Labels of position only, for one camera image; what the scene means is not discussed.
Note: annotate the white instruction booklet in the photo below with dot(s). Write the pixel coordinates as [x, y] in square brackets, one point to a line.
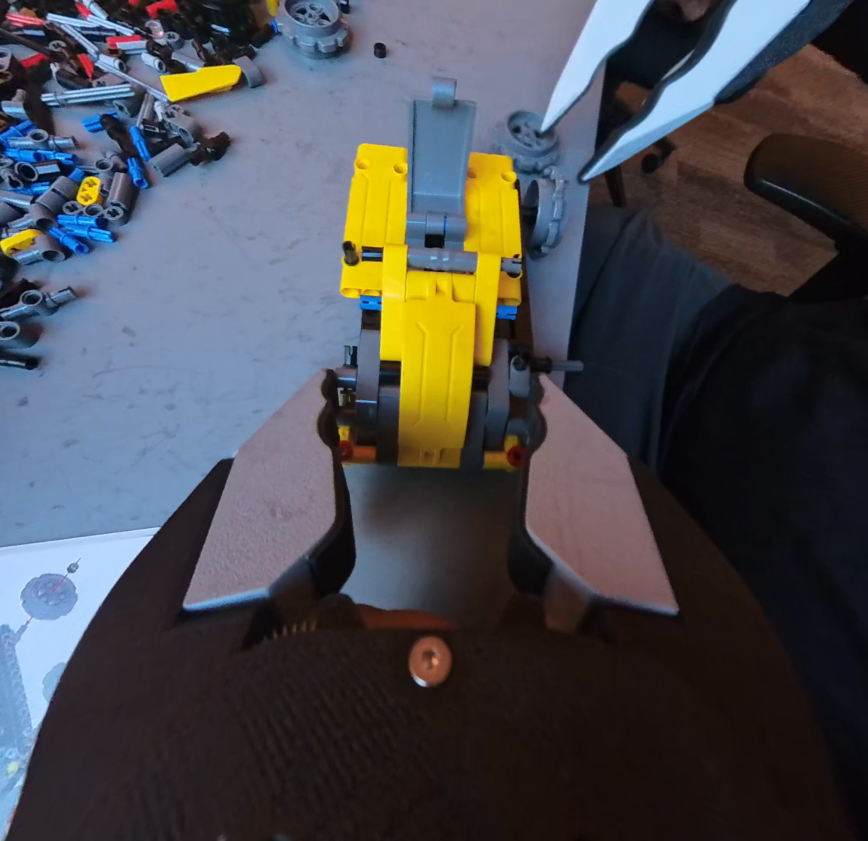
[41, 617]

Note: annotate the yellow curved panel piece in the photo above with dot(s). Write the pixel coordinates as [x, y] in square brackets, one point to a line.
[200, 83]

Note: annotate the black office chair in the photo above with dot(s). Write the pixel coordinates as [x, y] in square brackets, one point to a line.
[800, 176]

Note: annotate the pile of small building pieces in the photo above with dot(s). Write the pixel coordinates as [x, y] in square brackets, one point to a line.
[68, 142]

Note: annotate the grey toothed wheel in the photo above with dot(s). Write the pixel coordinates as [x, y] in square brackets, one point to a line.
[312, 13]
[525, 142]
[546, 217]

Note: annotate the yellow toy vehicle model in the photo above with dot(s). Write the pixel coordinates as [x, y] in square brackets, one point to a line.
[434, 352]

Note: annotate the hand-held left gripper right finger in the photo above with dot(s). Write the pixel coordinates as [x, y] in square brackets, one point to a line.
[597, 515]

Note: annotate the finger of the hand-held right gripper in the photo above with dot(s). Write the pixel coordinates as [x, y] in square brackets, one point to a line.
[597, 41]
[746, 34]

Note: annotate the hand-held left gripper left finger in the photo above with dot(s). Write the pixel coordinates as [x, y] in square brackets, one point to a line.
[271, 515]

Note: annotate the person's dark clothing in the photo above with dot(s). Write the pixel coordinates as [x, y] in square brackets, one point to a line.
[746, 447]

